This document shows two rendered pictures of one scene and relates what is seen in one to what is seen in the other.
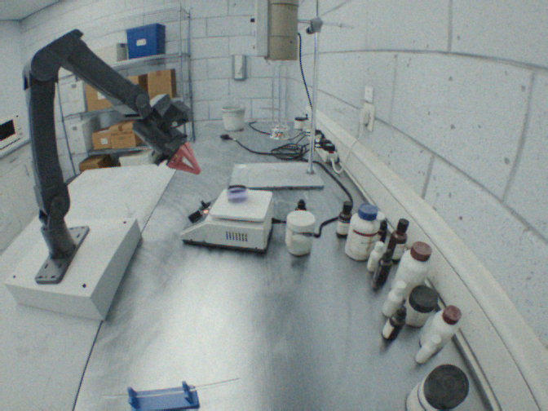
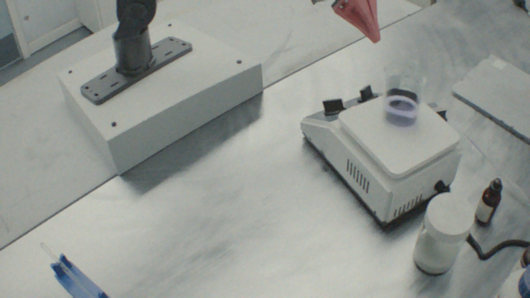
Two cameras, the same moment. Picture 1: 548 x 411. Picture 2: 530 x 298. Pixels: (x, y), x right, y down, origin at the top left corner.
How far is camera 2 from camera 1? 0.26 m
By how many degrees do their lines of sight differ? 47
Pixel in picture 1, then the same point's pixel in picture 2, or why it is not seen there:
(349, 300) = not seen: outside the picture
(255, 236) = (378, 194)
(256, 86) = not seen: outside the picture
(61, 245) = (128, 61)
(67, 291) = (95, 120)
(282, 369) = not seen: outside the picture
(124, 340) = (115, 211)
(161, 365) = (118, 263)
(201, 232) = (322, 136)
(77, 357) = (65, 194)
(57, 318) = (83, 141)
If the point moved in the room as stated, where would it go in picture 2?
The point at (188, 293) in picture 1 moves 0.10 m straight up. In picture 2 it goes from (228, 213) to (216, 151)
